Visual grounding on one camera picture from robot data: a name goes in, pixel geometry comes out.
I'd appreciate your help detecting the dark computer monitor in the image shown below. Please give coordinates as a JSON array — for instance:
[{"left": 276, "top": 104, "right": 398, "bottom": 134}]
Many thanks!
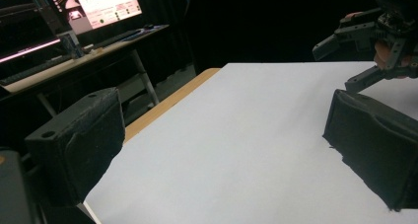
[{"left": 0, "top": 0, "right": 63, "bottom": 65}]

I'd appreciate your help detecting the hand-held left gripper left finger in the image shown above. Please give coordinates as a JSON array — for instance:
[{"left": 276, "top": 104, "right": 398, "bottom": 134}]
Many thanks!
[{"left": 24, "top": 87, "right": 126, "bottom": 208}]

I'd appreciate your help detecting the white table cover sheet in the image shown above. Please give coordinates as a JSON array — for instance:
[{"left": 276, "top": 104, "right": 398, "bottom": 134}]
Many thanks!
[{"left": 83, "top": 61, "right": 418, "bottom": 224}]

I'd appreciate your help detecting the bright computer monitor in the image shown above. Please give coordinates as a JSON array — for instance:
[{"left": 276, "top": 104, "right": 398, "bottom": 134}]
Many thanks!
[{"left": 45, "top": 0, "right": 144, "bottom": 36}]

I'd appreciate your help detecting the dark drink can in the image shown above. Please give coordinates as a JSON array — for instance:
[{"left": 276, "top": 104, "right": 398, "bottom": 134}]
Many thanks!
[{"left": 60, "top": 31, "right": 83, "bottom": 59}]

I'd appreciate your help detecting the wooden desk with metal legs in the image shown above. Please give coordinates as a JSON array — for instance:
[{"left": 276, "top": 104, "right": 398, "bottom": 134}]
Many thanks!
[{"left": 0, "top": 24, "right": 171, "bottom": 118}]

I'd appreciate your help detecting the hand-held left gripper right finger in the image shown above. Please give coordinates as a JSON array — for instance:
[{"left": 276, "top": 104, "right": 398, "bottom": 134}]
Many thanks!
[{"left": 322, "top": 89, "right": 418, "bottom": 213}]

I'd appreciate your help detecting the black keyboard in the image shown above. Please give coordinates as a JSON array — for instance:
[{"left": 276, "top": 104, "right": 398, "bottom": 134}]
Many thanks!
[
  {"left": 98, "top": 25, "right": 156, "bottom": 48},
  {"left": 0, "top": 54, "right": 80, "bottom": 87}
]

